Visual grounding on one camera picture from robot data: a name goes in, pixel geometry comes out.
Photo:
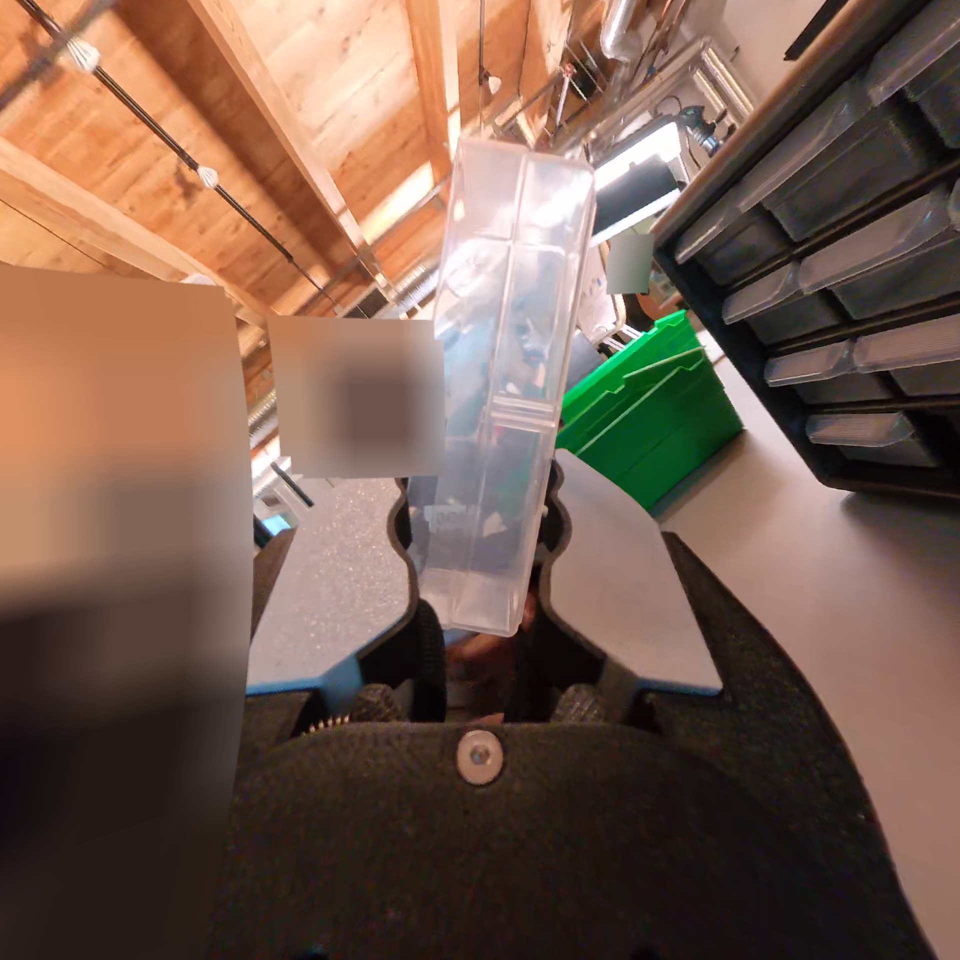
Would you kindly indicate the green plastic bin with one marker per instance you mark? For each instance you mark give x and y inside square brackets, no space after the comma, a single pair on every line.
[660,435]

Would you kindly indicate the rows of clear cabinet drawers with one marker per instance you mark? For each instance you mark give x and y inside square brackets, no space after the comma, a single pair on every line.
[885,247]

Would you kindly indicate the led light panel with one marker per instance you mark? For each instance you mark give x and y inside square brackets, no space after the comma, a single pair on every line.
[637,202]

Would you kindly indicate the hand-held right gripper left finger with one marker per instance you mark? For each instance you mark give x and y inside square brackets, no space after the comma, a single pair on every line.
[330,585]

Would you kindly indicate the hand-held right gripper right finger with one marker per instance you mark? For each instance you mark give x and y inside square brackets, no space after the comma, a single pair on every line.
[622,600]

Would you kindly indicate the black drawer cabinet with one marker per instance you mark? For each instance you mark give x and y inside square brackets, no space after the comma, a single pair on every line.
[694,289]

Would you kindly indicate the clear plastic drawer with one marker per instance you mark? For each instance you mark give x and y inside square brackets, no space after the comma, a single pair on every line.
[510,300]

